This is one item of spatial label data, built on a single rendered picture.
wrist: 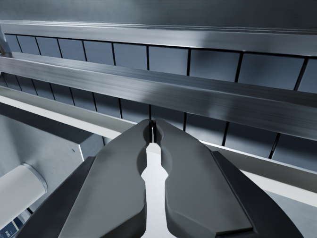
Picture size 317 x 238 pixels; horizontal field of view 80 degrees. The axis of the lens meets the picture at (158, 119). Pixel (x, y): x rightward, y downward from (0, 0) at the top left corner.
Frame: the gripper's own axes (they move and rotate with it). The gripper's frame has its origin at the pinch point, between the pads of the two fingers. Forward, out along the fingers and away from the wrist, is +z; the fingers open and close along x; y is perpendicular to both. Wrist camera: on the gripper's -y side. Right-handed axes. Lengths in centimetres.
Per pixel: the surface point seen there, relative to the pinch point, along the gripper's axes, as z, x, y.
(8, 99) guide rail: 13.3, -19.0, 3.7
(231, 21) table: 7.8, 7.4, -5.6
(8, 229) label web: 28, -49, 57
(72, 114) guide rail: 8.1, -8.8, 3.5
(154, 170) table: 12.0, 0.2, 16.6
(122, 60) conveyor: 7.8, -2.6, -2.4
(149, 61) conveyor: 6.3, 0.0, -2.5
